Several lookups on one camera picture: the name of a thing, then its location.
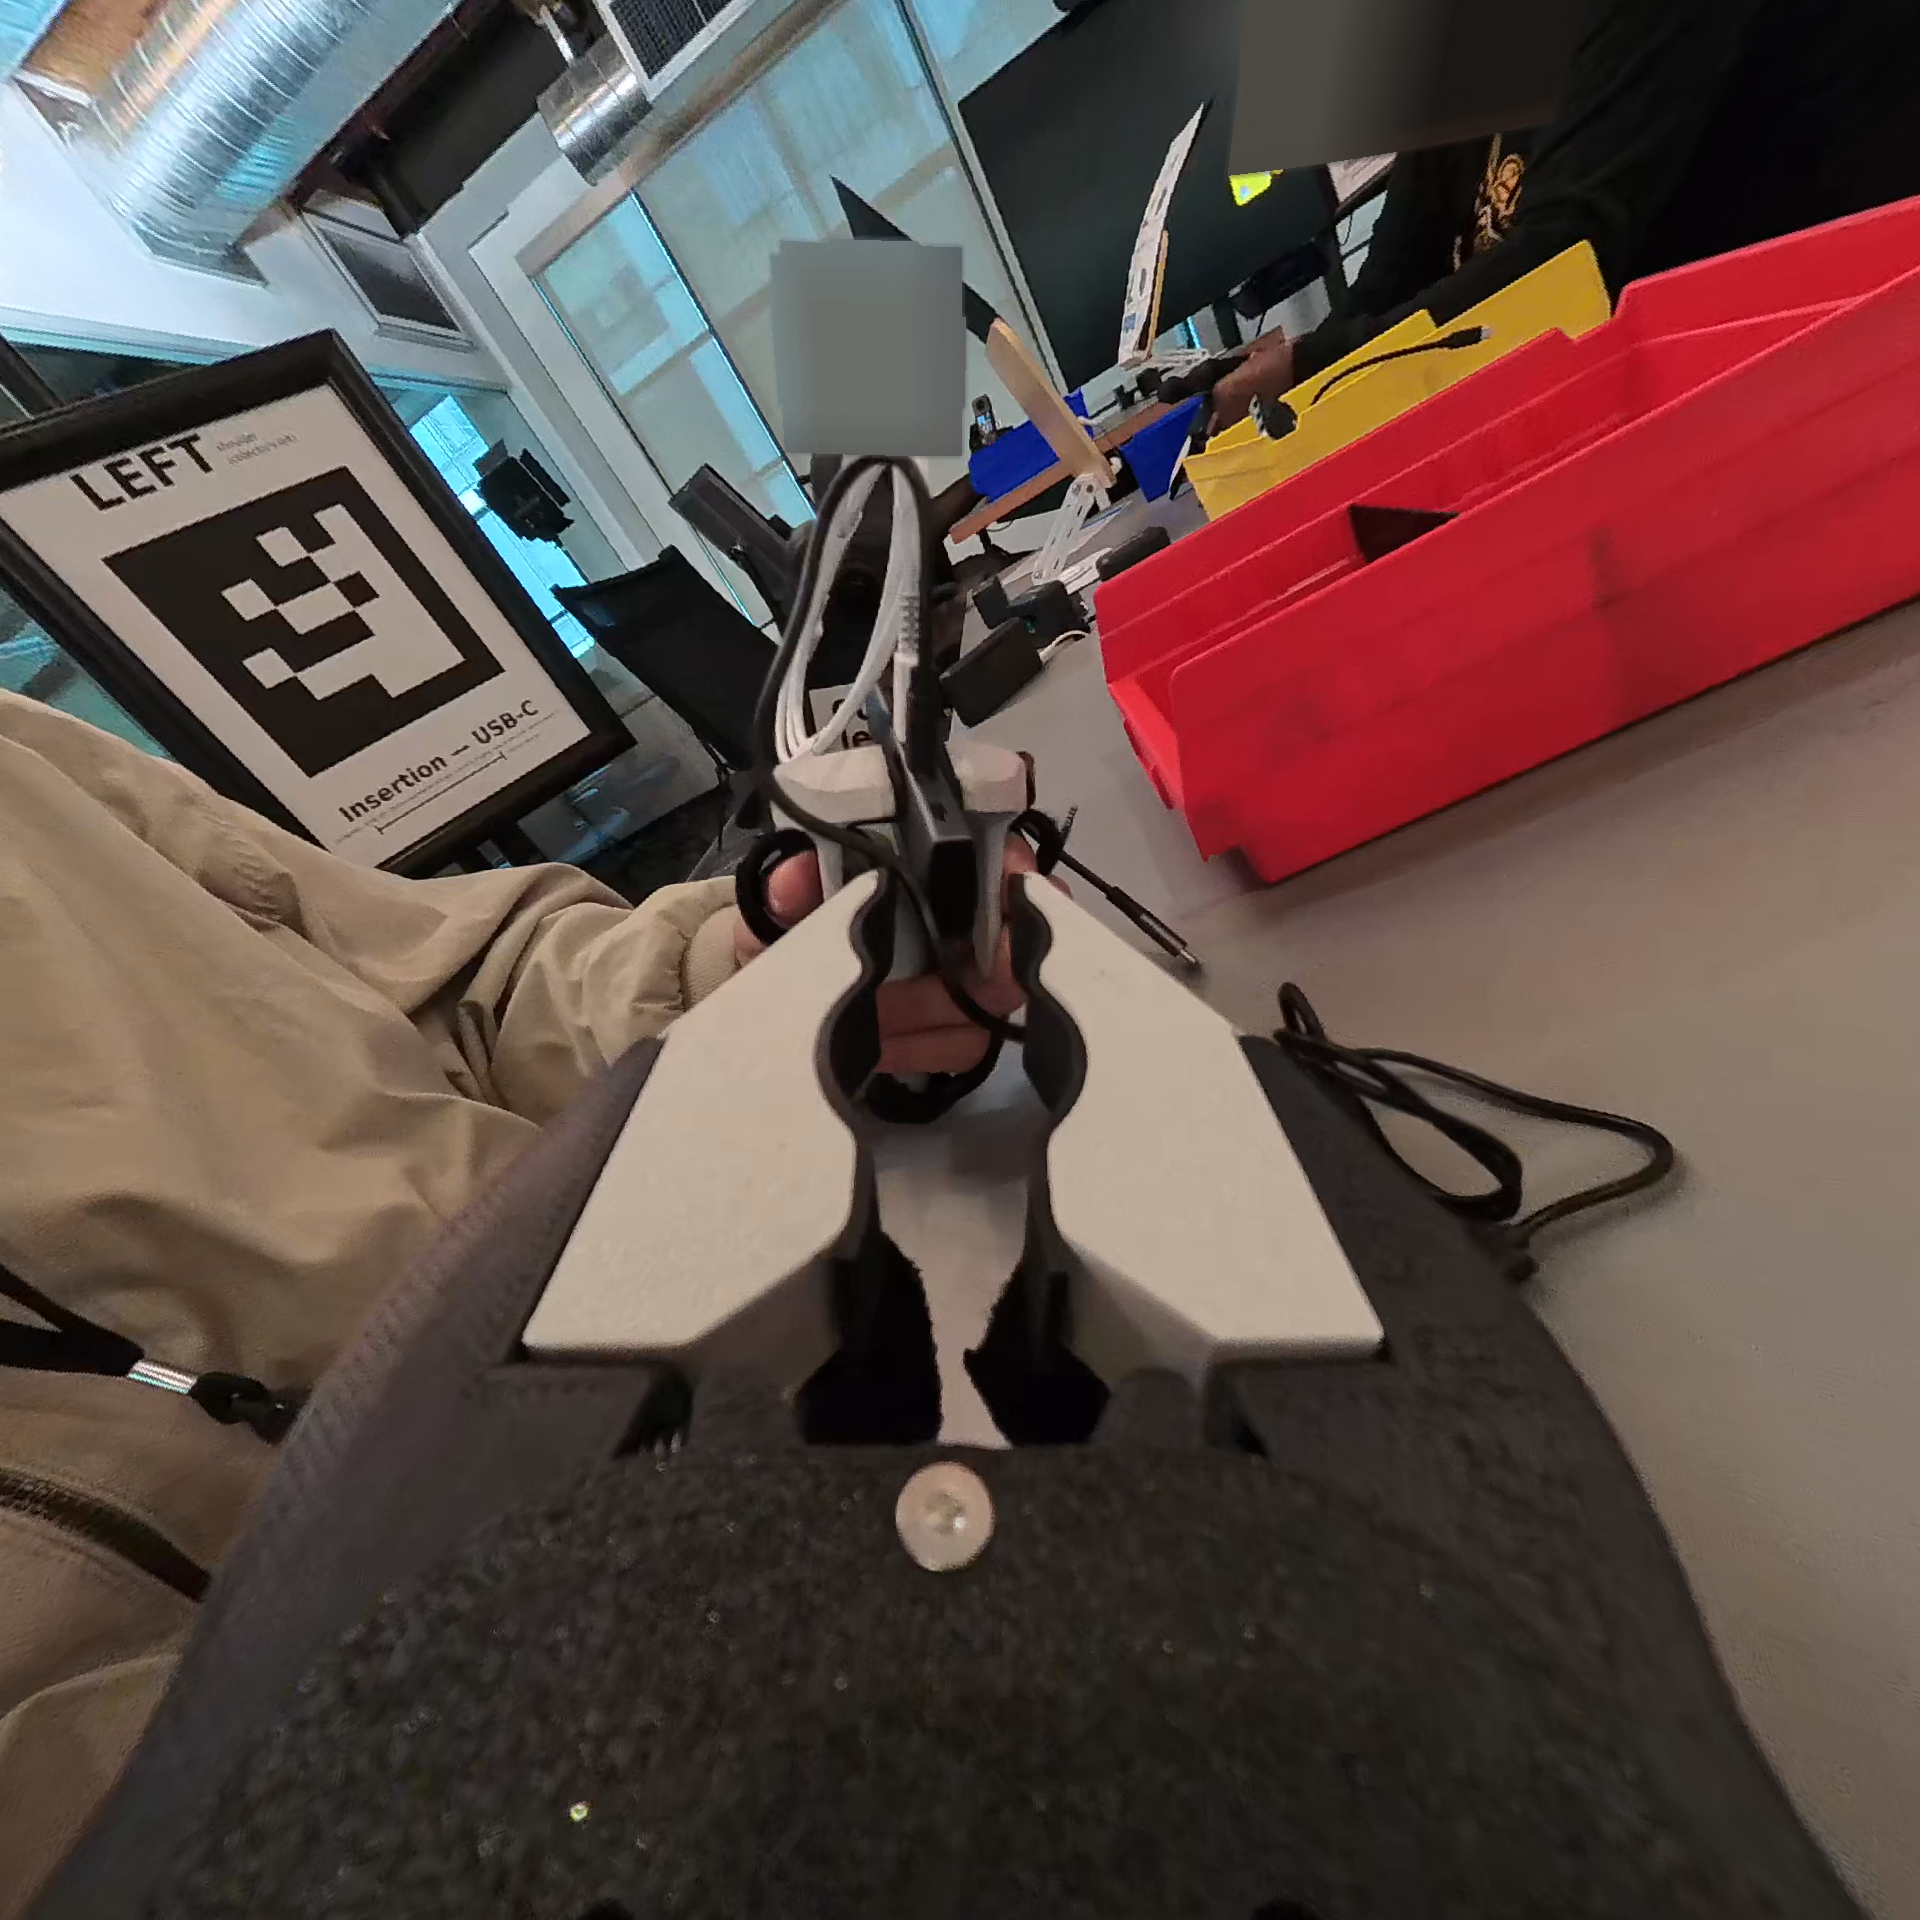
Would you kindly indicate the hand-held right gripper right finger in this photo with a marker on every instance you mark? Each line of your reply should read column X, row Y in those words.
column 1200, row 1200

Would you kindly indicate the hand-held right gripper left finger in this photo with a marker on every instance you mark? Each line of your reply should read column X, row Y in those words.
column 692, row 1200

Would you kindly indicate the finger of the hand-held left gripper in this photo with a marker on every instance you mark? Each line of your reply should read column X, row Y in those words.
column 997, row 781
column 832, row 791

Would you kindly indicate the grey usb hub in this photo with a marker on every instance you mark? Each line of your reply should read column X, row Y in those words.
column 949, row 886

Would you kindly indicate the red plastic bin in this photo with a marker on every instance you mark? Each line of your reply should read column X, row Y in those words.
column 1501, row 676

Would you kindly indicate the person's left hand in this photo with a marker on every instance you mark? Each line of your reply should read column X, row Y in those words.
column 922, row 1028

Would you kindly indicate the black power adapter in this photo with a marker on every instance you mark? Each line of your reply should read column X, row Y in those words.
column 990, row 676

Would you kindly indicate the black power brick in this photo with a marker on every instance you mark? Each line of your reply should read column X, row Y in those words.
column 1037, row 609

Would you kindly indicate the black office chair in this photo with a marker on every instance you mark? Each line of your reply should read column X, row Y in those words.
column 674, row 662

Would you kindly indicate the blue plastic crate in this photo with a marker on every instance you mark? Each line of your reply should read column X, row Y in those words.
column 1005, row 457

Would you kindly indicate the black monitor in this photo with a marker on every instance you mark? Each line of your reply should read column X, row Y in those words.
column 1079, row 196

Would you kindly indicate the ceiling air vent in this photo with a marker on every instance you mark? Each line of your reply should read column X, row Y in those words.
column 674, row 30

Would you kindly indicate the yellow plastic bin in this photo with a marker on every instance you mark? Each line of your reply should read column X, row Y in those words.
column 1529, row 301

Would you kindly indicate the silver ventilation duct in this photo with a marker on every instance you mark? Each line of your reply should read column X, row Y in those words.
column 225, row 136

